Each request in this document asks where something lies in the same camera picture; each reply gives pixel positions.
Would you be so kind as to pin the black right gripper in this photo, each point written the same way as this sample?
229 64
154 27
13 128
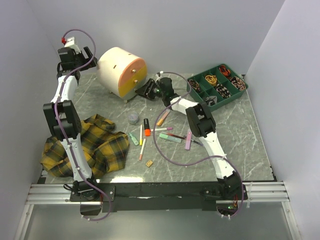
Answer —
144 91

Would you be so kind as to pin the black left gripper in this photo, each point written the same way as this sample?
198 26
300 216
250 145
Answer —
88 53

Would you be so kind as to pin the round beige drawer cabinet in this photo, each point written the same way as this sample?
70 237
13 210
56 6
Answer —
121 72

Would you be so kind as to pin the small green stapler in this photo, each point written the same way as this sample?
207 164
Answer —
134 139

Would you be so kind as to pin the small wooden eraser block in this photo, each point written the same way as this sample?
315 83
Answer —
149 163

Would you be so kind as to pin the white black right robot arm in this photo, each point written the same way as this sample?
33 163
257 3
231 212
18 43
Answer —
202 126

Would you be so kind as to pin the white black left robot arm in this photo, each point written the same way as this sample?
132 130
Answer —
62 118

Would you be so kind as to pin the clear jar with beads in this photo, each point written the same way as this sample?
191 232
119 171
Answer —
133 118

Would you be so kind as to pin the orange pink marker pen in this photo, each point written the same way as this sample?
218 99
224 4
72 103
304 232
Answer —
163 117

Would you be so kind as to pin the orange black highlighter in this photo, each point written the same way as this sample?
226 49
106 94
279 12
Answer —
146 125

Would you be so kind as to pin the yellow marker pen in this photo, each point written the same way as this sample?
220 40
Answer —
141 135

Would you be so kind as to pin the purple tipped white pen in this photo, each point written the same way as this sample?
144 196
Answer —
162 129

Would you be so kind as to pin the mint green highlighter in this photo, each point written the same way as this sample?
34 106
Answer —
170 138

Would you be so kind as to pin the brown black hair scrunchie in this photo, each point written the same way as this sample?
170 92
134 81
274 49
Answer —
195 85

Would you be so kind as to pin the dark red pen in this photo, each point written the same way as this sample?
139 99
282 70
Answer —
176 136

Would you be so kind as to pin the lilac highlighter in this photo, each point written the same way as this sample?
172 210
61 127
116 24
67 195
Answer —
188 139

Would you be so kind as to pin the pink tipped white pen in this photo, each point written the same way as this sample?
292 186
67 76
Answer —
142 149

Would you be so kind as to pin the yellow plaid shirt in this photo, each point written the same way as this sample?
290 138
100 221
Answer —
105 150

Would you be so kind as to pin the grey hair scrunchie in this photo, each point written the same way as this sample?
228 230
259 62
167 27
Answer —
211 100

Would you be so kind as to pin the purple blue pen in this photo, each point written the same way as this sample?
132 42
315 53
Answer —
196 142

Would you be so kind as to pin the green compartment organizer tray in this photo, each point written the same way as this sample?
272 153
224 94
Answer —
224 74

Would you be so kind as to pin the beige black hair scrunchie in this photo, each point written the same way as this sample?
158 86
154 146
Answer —
223 91

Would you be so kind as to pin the pink black hair scrunchie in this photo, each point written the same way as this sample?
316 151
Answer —
238 83

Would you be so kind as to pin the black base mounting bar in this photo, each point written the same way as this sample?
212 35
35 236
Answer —
147 196

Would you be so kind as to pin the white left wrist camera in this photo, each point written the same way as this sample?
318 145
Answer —
69 42

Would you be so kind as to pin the aluminium rail frame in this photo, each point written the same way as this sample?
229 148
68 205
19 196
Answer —
57 194

